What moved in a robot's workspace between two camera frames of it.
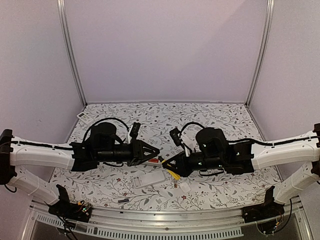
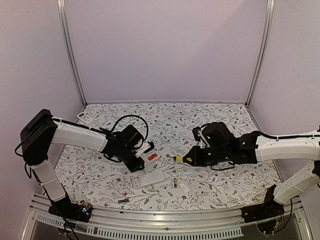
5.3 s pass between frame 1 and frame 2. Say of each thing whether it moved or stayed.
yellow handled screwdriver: moved
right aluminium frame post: stayed
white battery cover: stayed
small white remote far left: stayed
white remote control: stayed
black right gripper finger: moved
